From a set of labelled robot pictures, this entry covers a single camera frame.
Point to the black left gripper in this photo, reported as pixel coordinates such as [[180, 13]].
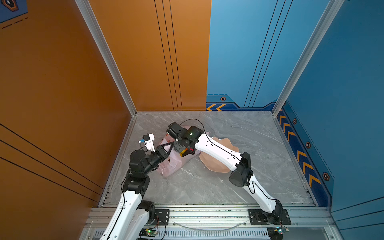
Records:
[[160, 153]]

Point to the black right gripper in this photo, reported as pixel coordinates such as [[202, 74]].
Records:
[[176, 146]]

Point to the pink printed plastic bag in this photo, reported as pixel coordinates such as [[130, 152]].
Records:
[[174, 162]]

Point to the green yellow cucumber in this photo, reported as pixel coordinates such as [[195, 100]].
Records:
[[185, 152]]

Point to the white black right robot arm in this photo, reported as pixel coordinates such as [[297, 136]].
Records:
[[239, 165]]

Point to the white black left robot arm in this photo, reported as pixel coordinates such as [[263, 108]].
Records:
[[132, 213]]

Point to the beige wavy fruit plate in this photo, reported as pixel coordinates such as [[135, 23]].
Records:
[[215, 159]]

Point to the left green circuit board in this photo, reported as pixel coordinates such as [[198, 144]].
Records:
[[150, 233]]

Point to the green circuit board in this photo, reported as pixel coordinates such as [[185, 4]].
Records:
[[150, 233], [280, 231]]

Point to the right green circuit board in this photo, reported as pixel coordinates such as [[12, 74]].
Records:
[[280, 231]]

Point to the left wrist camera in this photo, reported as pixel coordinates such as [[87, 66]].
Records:
[[147, 143]]

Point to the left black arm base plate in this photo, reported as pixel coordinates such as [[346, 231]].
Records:
[[159, 217]]

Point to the aluminium front rail frame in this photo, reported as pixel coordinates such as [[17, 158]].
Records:
[[224, 222]]

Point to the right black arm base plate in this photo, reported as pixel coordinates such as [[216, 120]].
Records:
[[259, 217]]

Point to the left aluminium corner post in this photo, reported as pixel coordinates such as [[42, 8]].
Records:
[[101, 42]]

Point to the aluminium corner post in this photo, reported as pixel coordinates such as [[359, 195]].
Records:
[[319, 32], [101, 42]]

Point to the right aluminium corner post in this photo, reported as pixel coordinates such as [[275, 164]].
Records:
[[319, 32]]

